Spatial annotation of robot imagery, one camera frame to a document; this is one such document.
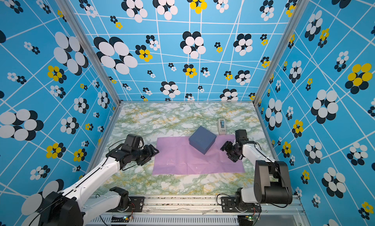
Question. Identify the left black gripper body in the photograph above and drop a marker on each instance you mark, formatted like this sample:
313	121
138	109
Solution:
137	155

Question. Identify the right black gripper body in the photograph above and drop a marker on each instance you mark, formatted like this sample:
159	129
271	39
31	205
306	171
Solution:
236	156

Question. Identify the dark blue gift box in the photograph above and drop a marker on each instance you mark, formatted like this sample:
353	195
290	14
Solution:
202	139

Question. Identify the purple wrapping paper sheet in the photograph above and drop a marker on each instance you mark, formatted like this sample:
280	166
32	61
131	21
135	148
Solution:
177	157

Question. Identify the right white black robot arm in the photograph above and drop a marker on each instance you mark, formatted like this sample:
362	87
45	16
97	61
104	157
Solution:
272	183

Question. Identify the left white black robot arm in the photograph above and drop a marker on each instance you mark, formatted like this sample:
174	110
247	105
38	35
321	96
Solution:
72	207

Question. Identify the white tape dispenser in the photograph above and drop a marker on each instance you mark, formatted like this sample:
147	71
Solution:
221	125

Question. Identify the left green circuit board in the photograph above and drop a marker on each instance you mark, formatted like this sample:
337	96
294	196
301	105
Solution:
121	219

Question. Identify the green circuit board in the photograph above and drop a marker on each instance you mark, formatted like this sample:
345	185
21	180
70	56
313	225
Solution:
121	219
245	220

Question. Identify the right green circuit board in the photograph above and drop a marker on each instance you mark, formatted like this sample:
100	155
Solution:
245	220

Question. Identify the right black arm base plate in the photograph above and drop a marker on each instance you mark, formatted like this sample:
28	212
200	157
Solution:
232	205

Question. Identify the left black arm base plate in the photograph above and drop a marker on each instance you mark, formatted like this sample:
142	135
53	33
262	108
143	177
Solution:
132	204

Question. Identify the aluminium front rail frame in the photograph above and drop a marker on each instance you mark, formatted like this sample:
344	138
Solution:
202	210

